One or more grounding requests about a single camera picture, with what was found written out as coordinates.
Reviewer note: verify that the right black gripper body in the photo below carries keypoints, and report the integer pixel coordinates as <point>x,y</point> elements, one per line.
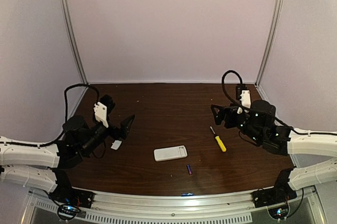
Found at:
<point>228,116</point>

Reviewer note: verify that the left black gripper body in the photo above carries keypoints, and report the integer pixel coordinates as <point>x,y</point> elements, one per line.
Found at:
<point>116,130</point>

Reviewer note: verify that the white battery cover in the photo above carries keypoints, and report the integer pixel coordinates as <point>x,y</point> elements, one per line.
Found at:
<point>116,144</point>

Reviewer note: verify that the yellow handled screwdriver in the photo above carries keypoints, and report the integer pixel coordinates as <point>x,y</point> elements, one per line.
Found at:
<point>218,140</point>

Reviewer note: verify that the white remote control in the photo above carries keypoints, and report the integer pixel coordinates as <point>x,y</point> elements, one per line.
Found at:
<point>170,153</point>

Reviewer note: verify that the blue AAA battery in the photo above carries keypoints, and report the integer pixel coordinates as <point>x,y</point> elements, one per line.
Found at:
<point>187,194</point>

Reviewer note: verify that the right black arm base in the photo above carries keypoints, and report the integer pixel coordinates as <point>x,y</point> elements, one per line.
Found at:
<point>276,200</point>

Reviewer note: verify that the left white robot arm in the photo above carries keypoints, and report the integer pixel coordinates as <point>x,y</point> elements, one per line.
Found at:
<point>43,165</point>

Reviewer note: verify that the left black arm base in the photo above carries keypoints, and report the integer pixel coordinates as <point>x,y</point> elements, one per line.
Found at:
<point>70,201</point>

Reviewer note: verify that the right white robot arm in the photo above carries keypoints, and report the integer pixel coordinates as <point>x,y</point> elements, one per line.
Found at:
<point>258,123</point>

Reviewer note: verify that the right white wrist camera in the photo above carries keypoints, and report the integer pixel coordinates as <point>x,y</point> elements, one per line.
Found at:
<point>244,98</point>

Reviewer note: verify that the front aluminium rail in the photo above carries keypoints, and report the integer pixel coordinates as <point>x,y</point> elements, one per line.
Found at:
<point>235,207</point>

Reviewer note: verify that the right aluminium frame post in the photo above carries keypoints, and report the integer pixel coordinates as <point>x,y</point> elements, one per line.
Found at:
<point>277,10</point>

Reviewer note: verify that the aluminium frame post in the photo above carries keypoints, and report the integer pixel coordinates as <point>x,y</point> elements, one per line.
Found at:
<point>277,10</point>
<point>72,41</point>

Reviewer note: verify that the left aluminium frame post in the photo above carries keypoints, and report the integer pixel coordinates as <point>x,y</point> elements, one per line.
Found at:
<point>72,41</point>

